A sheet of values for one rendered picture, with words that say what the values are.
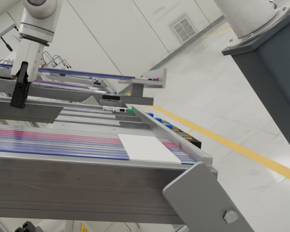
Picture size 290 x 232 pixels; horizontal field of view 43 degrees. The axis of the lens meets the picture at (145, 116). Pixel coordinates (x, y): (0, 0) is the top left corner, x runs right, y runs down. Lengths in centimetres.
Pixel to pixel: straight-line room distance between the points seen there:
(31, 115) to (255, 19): 66
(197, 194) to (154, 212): 6
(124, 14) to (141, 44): 78
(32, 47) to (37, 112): 21
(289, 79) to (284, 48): 8
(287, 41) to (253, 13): 12
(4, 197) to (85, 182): 8
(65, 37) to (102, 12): 101
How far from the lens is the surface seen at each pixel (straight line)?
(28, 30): 94
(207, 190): 35
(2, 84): 186
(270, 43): 102
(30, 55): 92
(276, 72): 102
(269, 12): 106
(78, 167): 37
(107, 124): 74
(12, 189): 39
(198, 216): 36
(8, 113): 107
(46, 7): 87
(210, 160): 42
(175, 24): 876
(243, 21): 104
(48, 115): 105
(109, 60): 847
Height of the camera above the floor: 89
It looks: 11 degrees down
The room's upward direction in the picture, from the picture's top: 37 degrees counter-clockwise
